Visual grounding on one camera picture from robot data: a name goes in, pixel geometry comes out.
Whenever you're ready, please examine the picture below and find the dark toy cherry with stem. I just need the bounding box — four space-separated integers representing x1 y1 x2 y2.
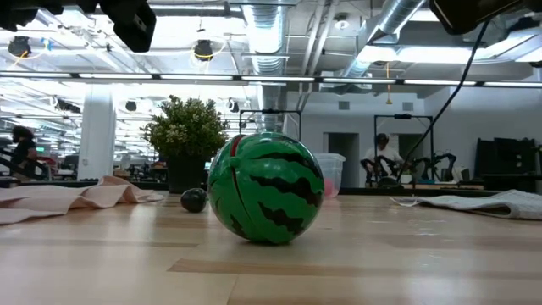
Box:
180 187 208 214

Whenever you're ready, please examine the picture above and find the black background rig frame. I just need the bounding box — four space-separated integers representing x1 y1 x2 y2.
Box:
373 113 434 186

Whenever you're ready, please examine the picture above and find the slanted silver ventilation duct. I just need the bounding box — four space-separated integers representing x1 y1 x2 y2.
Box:
338 0 427 80

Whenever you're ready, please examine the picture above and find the yellow hanging cord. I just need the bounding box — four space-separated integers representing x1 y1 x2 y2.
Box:
384 61 393 106

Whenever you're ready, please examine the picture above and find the white pillar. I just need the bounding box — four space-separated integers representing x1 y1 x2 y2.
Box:
77 84 117 181

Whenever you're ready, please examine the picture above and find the person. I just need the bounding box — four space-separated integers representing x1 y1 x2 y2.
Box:
361 132 407 187
10 125 40 182

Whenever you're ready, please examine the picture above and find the black cabinet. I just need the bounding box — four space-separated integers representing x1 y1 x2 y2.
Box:
474 136 542 192

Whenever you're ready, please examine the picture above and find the long ceiling light strip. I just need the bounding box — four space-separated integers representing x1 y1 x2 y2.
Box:
0 70 542 88

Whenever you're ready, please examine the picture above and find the potted green plant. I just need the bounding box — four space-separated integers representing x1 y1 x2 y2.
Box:
141 94 230 195

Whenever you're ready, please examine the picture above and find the large silver ventilation duct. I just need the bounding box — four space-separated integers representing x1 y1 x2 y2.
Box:
240 0 290 133

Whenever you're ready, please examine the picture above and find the pink cloth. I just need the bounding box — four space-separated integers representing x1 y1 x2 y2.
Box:
0 175 165 225

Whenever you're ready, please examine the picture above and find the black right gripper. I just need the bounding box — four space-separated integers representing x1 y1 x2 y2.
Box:
429 0 542 36

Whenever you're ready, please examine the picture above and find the grey cloth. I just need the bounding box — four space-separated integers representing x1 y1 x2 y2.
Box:
390 189 542 221

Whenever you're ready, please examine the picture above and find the black ceiling device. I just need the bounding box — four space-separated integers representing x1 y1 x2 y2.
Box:
193 38 215 63
7 35 33 59

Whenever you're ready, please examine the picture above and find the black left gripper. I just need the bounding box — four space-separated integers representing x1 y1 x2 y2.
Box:
0 0 157 53

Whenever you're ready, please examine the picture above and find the black aluminium table frame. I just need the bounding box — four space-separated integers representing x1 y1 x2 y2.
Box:
0 180 501 197

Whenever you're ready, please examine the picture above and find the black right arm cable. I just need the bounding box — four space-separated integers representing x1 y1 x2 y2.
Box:
396 19 491 184

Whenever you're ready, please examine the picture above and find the clear plastic tupperware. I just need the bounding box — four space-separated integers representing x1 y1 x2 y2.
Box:
312 152 346 199

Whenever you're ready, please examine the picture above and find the green toy watermelon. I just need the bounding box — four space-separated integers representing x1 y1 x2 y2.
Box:
207 131 326 246

